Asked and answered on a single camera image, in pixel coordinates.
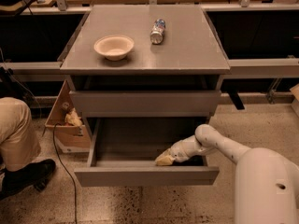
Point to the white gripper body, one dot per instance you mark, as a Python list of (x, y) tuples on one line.
[(179, 153)]

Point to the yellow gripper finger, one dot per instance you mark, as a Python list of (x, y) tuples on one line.
[(165, 159)]

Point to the grey drawer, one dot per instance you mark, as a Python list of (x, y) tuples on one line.
[(123, 153), (108, 104)]

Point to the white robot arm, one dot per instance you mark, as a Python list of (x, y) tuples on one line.
[(266, 183)]

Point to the grey top drawer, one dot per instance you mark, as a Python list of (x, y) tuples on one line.
[(108, 104)]

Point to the grey drawer cabinet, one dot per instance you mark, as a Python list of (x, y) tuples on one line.
[(143, 83)]

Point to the wooden box on floor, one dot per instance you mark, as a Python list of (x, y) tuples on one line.
[(70, 134)]

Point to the yellow toy in box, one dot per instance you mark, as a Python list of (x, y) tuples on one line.
[(72, 118)]

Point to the white paper bowl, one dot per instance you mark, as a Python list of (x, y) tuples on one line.
[(114, 47)]

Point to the silver soda can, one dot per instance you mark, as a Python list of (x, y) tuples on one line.
[(157, 32)]

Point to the black shoe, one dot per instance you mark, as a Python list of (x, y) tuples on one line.
[(36, 174)]

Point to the beige trouser leg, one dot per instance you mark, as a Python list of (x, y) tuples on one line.
[(18, 141)]

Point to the grey metal rail frame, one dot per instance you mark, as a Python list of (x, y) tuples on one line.
[(264, 67)]

